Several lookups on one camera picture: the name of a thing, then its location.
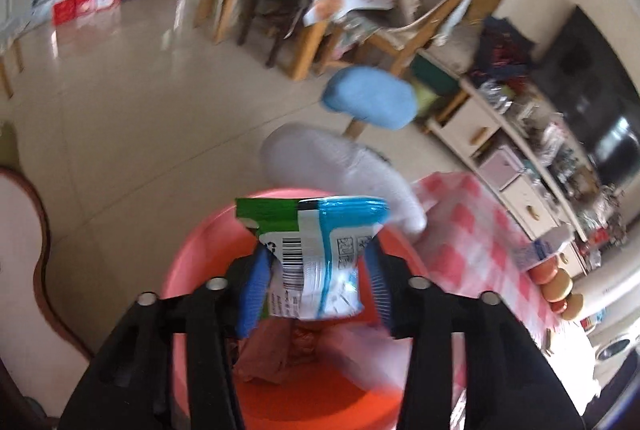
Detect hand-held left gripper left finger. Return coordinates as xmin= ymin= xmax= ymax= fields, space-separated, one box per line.
xmin=59 ymin=247 xmax=274 ymax=430

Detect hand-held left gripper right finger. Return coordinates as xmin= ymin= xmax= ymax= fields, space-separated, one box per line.
xmin=362 ymin=240 xmax=586 ymax=430

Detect pink plastic bucket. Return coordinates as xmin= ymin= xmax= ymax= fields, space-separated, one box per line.
xmin=164 ymin=187 xmax=437 ymax=430

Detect green blue snack packet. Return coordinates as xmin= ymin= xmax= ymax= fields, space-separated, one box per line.
xmin=235 ymin=193 xmax=392 ymax=322

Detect crumpled pale wrapper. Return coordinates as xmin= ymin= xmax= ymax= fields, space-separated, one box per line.
xmin=234 ymin=319 xmax=322 ymax=385

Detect red apple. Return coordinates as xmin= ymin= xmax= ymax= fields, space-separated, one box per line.
xmin=529 ymin=255 xmax=562 ymax=285

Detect white plastic yogurt bottle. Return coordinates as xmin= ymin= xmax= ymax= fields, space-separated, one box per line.
xmin=514 ymin=224 xmax=575 ymax=271

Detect white low cabinet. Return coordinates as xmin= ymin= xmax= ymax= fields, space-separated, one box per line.
xmin=424 ymin=74 xmax=597 ymax=281

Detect large yellow pear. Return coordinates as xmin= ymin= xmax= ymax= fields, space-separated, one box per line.
xmin=541 ymin=267 xmax=574 ymax=304

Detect blue cushioned stool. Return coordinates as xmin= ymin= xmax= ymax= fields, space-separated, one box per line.
xmin=321 ymin=66 xmax=421 ymax=141

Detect small yellow pear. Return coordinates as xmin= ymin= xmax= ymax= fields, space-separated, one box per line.
xmin=562 ymin=292 xmax=587 ymax=321

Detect white sofa with brown trim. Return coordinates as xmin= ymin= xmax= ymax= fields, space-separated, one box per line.
xmin=0 ymin=164 xmax=97 ymax=430

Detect white washing machine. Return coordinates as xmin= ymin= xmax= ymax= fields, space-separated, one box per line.
xmin=594 ymin=329 xmax=637 ymax=362

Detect wooden chair with lace cover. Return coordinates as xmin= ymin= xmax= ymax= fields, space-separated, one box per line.
xmin=320 ymin=0 xmax=495 ymax=81

